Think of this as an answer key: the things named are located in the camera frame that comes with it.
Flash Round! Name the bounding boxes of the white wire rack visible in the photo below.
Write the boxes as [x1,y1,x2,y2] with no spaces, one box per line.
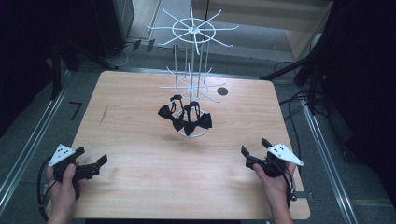
[147,2,240,139]

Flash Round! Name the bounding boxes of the person's left hand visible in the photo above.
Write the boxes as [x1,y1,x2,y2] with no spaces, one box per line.
[45,162,84,217]

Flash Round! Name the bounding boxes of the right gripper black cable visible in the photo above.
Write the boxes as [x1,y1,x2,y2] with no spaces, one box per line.
[281,172,298,208]

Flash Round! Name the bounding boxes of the light wooden panel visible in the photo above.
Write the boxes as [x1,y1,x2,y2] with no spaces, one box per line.
[190,0,333,62]

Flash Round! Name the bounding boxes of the person's right hand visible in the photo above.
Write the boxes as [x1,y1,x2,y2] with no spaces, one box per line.
[252,161,297,208]

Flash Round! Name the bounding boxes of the black bow tie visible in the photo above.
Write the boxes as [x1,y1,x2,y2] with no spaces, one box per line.
[157,94,187,133]
[182,101,213,137]

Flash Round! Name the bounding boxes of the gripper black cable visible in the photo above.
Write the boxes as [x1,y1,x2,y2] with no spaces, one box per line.
[281,172,298,208]
[36,158,52,222]

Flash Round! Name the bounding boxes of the metal floor rail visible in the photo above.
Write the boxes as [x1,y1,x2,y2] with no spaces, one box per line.
[300,99,359,224]
[0,73,71,216]

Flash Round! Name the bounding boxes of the black floor cables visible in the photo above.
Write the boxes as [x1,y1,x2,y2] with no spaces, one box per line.
[273,60,316,157]

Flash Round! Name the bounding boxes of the black stand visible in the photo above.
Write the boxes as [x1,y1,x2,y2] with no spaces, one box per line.
[259,31,335,116]
[46,34,120,101]

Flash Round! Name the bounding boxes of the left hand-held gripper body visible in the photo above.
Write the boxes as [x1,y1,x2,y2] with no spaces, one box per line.
[48,144,101,200]

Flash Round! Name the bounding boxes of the dark cabinet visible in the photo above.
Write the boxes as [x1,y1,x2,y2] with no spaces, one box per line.
[90,0,135,59]

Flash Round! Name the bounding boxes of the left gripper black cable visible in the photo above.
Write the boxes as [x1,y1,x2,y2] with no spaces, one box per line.
[36,158,52,222]

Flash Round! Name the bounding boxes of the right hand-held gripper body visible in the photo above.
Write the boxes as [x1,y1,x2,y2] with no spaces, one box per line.
[245,142,304,179]

